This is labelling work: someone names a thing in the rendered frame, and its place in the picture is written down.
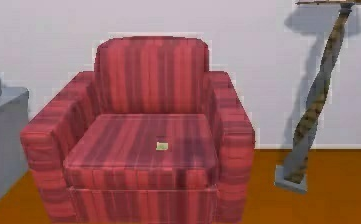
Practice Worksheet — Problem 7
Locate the red striped armchair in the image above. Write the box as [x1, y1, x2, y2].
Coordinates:
[19, 35, 256, 224]

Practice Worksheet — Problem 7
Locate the brown twisted floor lamp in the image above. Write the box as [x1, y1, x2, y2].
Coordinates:
[274, 0, 361, 194]

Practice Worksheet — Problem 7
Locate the grey cabinet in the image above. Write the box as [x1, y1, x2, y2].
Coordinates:
[0, 87, 30, 210]

